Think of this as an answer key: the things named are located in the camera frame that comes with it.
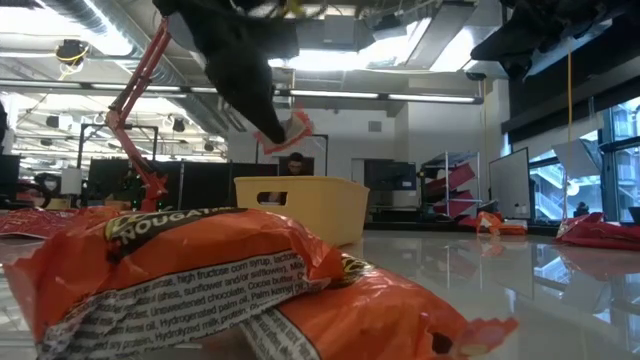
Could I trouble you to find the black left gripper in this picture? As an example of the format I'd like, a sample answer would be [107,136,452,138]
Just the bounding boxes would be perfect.
[169,0,301,145]

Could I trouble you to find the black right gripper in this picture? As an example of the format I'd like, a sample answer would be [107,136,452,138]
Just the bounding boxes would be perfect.
[470,14,551,79]

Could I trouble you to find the orange candy bar packet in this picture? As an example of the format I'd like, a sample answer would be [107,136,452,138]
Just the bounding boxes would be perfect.
[2,205,346,360]
[253,107,315,156]
[239,254,520,360]

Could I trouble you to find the yellow plastic bin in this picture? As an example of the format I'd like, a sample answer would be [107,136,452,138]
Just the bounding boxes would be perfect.
[233,175,372,248]

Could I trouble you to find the dark red candy packet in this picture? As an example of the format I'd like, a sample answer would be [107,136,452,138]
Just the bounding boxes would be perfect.
[473,210,505,236]

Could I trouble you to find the red Skittles candy packet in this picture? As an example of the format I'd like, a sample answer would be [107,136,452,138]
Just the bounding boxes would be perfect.
[553,211,640,252]
[0,208,109,241]

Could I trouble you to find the person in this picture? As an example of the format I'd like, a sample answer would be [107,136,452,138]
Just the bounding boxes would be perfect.
[285,151,309,177]
[14,172,64,209]

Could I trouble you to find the long ceiling light strip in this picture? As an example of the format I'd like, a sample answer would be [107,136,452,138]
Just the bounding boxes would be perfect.
[0,78,219,100]
[287,87,484,105]

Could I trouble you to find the grey ceiling box unit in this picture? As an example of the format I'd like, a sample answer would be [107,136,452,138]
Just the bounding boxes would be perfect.
[322,13,360,47]

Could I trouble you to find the black office partition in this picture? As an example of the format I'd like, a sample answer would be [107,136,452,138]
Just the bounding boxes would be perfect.
[87,158,280,211]

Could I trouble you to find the white hanging panel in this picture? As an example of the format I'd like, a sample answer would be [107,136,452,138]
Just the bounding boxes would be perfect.
[551,138,605,180]

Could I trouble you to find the red desk lamp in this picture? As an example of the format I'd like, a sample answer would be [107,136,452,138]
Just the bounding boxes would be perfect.
[106,16,174,215]

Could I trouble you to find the whiteboard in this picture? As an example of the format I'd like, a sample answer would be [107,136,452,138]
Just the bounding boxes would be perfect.
[488,146,533,222]

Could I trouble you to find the metal shelf rack red bins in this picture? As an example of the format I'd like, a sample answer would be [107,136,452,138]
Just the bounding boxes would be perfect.
[418,149,485,221]

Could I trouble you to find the small orange white box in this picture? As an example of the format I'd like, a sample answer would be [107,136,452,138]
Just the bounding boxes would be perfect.
[499,221,529,237]

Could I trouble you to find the silver spiral ceiling duct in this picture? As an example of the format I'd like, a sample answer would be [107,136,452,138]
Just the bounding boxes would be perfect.
[39,0,236,134]

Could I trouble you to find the black ceiling device yellow cable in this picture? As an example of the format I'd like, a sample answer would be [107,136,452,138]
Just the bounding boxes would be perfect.
[53,38,92,81]

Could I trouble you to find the black aluminium table frame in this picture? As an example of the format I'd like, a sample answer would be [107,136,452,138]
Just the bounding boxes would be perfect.
[364,219,561,237]

